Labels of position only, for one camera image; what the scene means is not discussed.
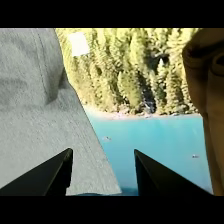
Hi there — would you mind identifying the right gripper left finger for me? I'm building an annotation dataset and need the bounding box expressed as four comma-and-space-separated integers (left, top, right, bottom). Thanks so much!
0, 147, 74, 197

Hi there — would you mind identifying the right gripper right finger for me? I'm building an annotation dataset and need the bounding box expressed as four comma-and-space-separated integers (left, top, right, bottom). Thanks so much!
133, 148, 214, 197

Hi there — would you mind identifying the grey garment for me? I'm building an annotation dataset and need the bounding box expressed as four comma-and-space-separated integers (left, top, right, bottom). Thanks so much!
0, 27, 123, 197

